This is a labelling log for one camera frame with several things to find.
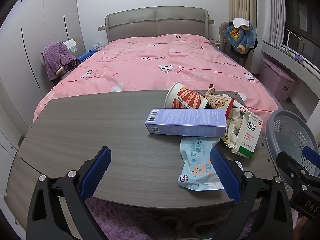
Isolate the blue wet wipes packet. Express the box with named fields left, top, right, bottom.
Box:
left=177, top=137, right=223, bottom=191

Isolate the white green medicine box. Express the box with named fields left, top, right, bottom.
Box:
left=230, top=111, right=263, bottom=158

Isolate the purple rectangular carton box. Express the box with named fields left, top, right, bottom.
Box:
left=145, top=108, right=227, bottom=138

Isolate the red white paper cup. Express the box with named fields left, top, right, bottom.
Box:
left=164, top=82, right=208, bottom=109

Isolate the grey plastic trash basket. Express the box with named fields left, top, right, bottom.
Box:
left=265, top=109, right=320, bottom=178

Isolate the crumpled white paper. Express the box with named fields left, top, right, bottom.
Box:
left=221, top=107, right=243, bottom=149

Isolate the white red small box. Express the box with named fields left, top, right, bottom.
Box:
left=233, top=99, right=248, bottom=114

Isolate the red beige snack wrapper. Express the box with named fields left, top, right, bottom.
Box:
left=204, top=85, right=234, bottom=119

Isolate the pink plastic storage box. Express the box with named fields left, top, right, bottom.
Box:
left=259, top=57, right=296, bottom=101

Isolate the grey chair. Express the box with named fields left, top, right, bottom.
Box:
left=219, top=22, right=253, bottom=70

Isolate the purple garment on chair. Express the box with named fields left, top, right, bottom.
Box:
left=42, top=42, right=76, bottom=81

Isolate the blue object beside bed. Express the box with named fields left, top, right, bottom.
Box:
left=76, top=49, right=97, bottom=62

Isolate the blue plush jacket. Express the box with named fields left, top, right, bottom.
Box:
left=223, top=24, right=257, bottom=55

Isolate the pink cartoon duvet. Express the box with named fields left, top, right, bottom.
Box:
left=34, top=34, right=278, bottom=120

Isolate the white cloth on jacket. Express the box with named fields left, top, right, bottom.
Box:
left=233, top=17, right=250, bottom=31

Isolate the white sheer curtain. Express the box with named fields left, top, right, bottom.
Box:
left=263, top=0, right=286, bottom=48

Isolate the beige curtain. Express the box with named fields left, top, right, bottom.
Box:
left=229, top=0, right=257, bottom=28

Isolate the grey upholstered headboard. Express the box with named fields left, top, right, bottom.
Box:
left=98, top=6, right=214, bottom=42

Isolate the white wardrobe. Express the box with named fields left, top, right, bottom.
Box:
left=0, top=0, right=87, bottom=196

